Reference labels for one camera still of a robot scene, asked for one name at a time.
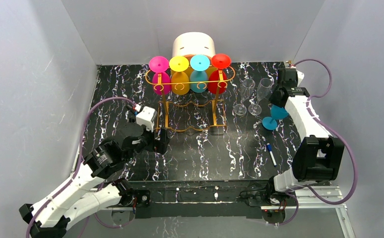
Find blue and white marker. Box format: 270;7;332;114
266;143;277;167

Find red wine glass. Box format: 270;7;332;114
208;54;231;94

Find clear champagne flute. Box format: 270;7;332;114
233;79;255;116

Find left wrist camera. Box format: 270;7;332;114
135;106;157;131

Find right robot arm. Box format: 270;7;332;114
262;68;344;192

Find white cylindrical container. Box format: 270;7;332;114
172;32;216;58

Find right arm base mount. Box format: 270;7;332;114
237;188;299;227

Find aluminium frame rail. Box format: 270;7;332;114
294;185;356;238

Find clear wine glass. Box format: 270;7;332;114
248;78;273;116

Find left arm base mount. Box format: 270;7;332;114
111;190;151;227

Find pink wine glass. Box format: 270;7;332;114
149;56;172;95

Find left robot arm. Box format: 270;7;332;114
19;122;170;238

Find blue front wine glass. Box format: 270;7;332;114
262;105;289;130

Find gold wire wine glass rack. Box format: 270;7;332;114
145;65;236;134

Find yellow wine glass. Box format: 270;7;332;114
169;56;190;95

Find light blue rear wine glass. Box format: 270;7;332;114
190;55;210;93

